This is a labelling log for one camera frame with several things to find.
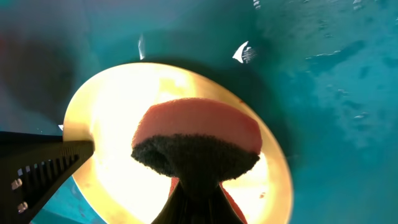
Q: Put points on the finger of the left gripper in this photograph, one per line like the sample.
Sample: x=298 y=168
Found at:
x=33 y=167

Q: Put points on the red sponge with dark scourer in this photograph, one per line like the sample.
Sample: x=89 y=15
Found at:
x=200 y=143

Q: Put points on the yellow-green plate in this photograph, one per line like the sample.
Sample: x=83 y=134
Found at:
x=107 y=109

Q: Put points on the teal plastic serving tray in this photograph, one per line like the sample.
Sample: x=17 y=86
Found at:
x=321 y=74

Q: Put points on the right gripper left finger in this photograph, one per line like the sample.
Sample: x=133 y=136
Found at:
x=175 y=210

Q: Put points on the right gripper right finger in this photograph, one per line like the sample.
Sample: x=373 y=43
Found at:
x=216 y=209

